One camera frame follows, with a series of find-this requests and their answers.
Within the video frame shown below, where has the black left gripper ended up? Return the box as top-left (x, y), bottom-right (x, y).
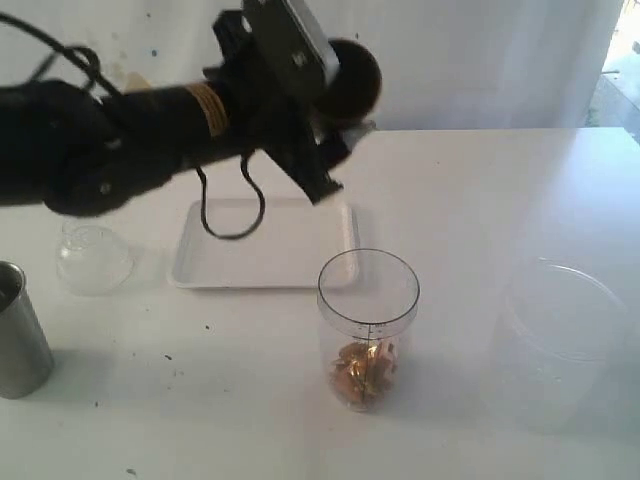
top-left (204, 9), bottom-right (375, 204)

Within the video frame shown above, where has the clear dome lid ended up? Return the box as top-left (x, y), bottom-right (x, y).
top-left (55, 220), bottom-right (134, 296)

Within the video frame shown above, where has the brown wooden cup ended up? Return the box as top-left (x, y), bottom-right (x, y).
top-left (313, 38), bottom-right (382, 128)

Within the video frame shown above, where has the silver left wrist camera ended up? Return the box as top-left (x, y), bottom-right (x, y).
top-left (242, 0), bottom-right (340, 102)

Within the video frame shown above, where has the pile of coins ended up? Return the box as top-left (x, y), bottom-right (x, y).
top-left (329, 340), bottom-right (398, 407)

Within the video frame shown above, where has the clear measuring jar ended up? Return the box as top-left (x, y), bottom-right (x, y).
top-left (316, 248), bottom-right (421, 412)

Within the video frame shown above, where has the white rectangular tray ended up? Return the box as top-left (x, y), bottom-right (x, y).
top-left (168, 198), bottom-right (359, 289)

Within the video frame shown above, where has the large clear plastic container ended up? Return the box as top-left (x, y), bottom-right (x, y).
top-left (482, 258), bottom-right (632, 433)

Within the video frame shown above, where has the black cable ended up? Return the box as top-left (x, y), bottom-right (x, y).
top-left (0, 12), bottom-right (266, 240)

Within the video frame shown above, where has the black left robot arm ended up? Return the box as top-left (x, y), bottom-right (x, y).
top-left (1, 1), bottom-right (382, 217)

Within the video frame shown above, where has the stainless steel cup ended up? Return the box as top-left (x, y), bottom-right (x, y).
top-left (0, 261), bottom-right (54, 400)

